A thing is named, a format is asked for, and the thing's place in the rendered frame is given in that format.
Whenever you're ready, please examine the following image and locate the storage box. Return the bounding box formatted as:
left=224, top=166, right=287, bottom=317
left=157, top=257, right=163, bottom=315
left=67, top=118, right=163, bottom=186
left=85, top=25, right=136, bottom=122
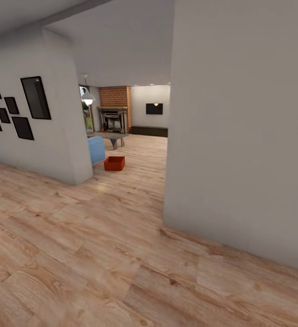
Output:
left=104, top=156, right=125, bottom=171

